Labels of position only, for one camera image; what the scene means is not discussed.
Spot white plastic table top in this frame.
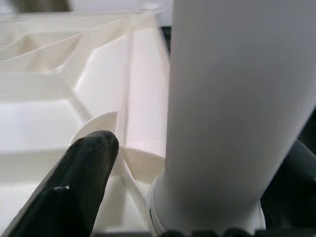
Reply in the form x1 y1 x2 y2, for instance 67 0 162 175
0 8 266 235

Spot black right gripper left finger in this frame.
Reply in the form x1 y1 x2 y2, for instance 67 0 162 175
7 130 120 237

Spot white plastic table leg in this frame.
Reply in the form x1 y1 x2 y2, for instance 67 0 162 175
158 0 316 233

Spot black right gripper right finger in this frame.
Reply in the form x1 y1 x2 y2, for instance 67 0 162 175
261 139 316 229

